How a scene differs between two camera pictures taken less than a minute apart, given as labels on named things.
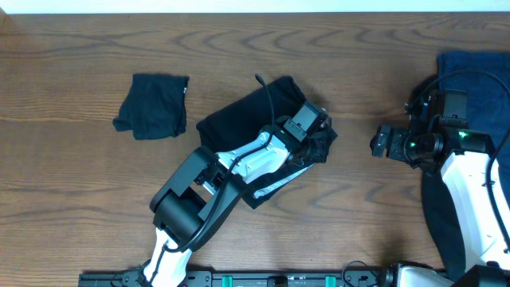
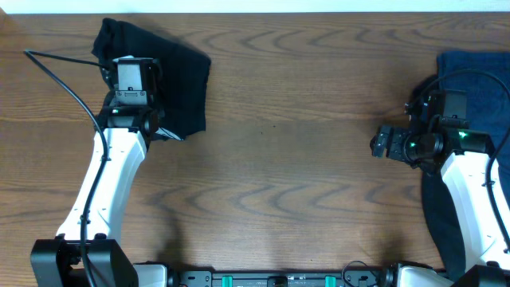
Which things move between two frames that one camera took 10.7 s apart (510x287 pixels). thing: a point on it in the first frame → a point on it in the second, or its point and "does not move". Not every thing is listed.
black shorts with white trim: x=267 y=106 → x=184 y=73
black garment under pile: x=441 y=226 does not move
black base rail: x=245 y=279 does not move
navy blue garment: x=487 y=100 does not move
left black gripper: x=326 y=143 → x=157 y=102
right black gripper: x=394 y=151 does not move
